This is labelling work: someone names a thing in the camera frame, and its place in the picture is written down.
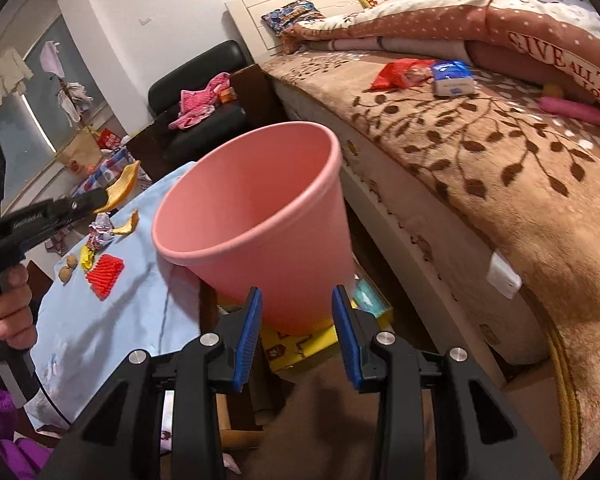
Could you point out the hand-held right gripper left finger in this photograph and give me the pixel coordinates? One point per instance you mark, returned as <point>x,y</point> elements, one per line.
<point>248,342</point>

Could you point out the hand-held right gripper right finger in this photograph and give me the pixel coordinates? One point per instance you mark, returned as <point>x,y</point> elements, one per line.
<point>345,342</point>

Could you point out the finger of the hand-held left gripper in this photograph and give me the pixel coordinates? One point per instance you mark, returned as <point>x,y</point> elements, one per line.
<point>62,225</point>
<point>82,197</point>

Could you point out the pink plastic bucket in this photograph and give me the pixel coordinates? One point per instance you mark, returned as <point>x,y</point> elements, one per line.
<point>260,225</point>

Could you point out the person's left hand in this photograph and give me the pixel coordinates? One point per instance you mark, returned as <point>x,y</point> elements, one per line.
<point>15,310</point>

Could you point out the brown walnut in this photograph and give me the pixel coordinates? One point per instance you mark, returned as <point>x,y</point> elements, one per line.
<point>71,261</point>

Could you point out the purple crumpled wrapper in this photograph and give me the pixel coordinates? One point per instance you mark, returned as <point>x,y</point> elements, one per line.
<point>100,232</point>

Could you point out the checkered tablecloth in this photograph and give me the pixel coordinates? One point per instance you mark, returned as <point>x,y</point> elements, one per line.
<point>107,167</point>

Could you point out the yellow plastic wrapper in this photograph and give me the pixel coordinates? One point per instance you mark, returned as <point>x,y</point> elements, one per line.
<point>86,258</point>

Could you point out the yellow cardboard box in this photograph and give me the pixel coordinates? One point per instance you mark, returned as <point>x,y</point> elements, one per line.
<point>300,346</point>

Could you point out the brown paper bag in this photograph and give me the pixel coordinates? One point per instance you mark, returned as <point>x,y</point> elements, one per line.
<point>77,152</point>

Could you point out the brown bread roll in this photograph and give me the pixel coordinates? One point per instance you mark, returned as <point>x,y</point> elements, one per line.
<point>65,275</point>

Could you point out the teal packet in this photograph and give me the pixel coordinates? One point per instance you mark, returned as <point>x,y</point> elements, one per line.
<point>371,297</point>

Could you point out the red foam fruit net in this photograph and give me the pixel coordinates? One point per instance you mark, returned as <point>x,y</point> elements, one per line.
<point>105,272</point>

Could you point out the red box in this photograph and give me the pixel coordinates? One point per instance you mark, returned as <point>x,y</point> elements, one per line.
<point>109,139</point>

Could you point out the pale hanging garment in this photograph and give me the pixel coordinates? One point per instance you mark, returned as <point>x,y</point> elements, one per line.
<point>73,100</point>

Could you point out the light blue printed tablecloth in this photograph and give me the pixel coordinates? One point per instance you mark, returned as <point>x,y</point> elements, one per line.
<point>115,325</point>

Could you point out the lavender hanging cloth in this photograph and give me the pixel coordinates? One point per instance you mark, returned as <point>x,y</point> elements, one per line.
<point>50,60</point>

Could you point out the white hanging cloth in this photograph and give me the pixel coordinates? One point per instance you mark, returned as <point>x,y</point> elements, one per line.
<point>2,80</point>

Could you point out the window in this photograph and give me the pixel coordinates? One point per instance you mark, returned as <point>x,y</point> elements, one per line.
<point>77,55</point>

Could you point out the pink clothing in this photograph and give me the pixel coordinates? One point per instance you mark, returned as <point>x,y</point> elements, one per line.
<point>197,102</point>

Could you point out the white blanket label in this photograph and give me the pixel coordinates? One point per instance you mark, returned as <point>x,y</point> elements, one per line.
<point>503,276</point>

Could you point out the black leather armchair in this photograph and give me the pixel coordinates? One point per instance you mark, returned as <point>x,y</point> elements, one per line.
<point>205,72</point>

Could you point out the small orange box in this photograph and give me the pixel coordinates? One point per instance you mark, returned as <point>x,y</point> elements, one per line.
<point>226,95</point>

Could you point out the purple knit garment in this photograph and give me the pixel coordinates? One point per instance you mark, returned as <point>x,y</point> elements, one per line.
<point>0,415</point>

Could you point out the brown leaf pattern blanket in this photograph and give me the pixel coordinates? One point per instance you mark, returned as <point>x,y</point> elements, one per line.
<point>480,170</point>

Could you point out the red snack packet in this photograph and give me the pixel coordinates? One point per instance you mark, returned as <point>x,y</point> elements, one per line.
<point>397,74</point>

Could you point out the colourful printed pillow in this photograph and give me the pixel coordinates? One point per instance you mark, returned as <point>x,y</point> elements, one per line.
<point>292,14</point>

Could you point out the blue tissue packet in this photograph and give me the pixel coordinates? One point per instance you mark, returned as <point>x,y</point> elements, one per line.
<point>452,79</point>

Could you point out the pink cylinder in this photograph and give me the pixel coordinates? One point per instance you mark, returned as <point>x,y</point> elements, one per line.
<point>570,110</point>

